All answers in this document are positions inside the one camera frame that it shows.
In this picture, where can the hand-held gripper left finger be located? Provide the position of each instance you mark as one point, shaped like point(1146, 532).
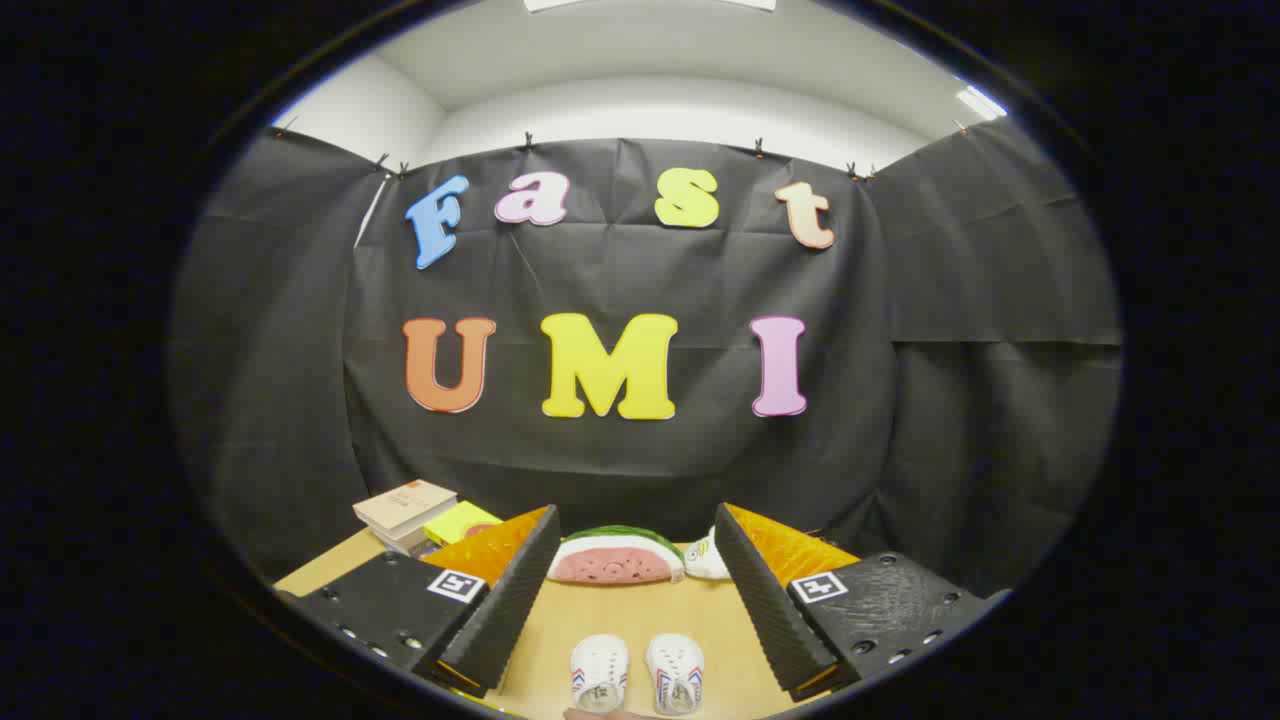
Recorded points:
point(510, 610)

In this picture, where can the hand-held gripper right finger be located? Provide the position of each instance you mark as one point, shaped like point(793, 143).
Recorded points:
point(760, 610)

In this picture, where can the white canvas shoe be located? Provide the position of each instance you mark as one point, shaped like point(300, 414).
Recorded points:
point(675, 675)
point(598, 675)

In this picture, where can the white plush toy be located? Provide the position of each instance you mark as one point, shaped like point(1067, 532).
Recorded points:
point(705, 562)

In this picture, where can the yellow book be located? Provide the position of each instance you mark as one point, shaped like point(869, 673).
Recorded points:
point(460, 522)

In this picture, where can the watermelon slice plush toy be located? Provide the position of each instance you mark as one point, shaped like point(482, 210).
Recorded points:
point(615, 562)

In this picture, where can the beige book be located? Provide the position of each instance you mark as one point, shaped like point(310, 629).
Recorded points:
point(405, 505)

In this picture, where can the row of black cloth clips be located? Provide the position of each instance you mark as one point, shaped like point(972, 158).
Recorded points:
point(528, 140)

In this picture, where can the ceiling light panel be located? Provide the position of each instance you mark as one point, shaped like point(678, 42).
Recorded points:
point(980, 102)
point(650, 3)

